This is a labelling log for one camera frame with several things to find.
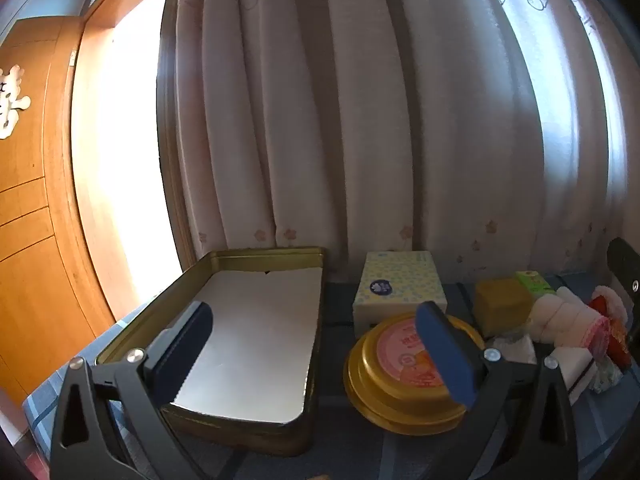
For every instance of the wooden door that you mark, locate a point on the wooden door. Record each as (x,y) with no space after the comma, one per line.
(40,260)

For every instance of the green tissue packet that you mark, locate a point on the green tissue packet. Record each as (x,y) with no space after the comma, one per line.
(535,282)

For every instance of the gold rectangular tin box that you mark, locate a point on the gold rectangular tin box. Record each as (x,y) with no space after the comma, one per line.
(240,435)

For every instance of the red gold patterned pouch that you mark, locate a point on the red gold patterned pouch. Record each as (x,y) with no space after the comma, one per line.
(620,347)

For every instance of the pale fluffy plush toy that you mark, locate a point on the pale fluffy plush toy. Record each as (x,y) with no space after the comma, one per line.
(612,297)

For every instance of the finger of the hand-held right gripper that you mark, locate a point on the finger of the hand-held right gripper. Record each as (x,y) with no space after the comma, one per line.
(625,270)

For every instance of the white folded cloth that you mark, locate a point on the white folded cloth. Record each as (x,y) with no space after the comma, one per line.
(575,365)

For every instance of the white paper liner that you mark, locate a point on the white paper liner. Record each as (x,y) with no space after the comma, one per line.
(260,340)

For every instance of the blue checked bedsheet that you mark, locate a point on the blue checked bedsheet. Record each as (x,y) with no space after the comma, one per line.
(600,435)

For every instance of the crumpled white plastic wrap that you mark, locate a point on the crumpled white plastic wrap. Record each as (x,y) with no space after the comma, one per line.
(512,347)

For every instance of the cream floral curtain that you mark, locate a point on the cream floral curtain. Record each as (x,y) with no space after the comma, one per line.
(350,110)

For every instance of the yellow-brown block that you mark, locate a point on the yellow-brown block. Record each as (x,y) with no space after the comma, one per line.
(500,305)

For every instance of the blue dotted tissue box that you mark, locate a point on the blue dotted tissue box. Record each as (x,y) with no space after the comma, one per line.
(395,280)

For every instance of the round gold tin pink label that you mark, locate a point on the round gold tin pink label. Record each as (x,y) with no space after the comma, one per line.
(395,355)

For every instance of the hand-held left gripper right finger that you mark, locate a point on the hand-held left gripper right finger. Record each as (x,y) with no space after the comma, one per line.
(445,355)

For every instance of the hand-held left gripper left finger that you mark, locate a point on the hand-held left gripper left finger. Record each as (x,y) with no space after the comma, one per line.
(185,350)

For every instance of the white paper cutout decoration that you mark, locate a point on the white paper cutout decoration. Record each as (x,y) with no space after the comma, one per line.
(12,110)

